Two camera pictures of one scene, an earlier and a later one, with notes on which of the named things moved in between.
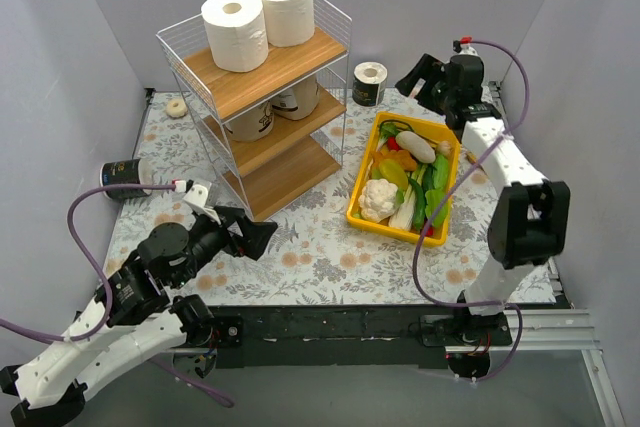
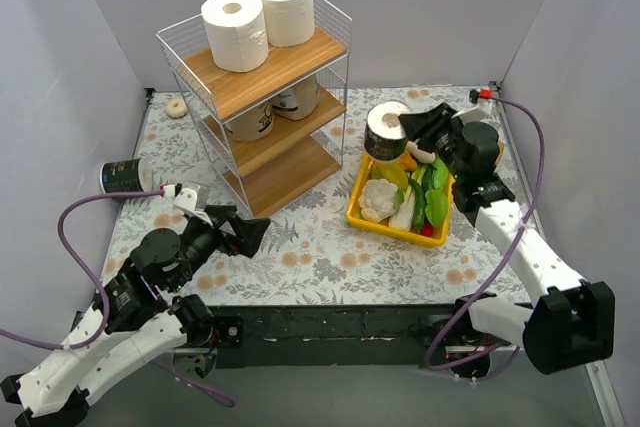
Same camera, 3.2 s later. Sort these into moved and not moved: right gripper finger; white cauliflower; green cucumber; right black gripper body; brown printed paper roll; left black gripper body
Moved: right black gripper body; right gripper finger
Not moved: left black gripper body; brown printed paper roll; white cauliflower; green cucumber
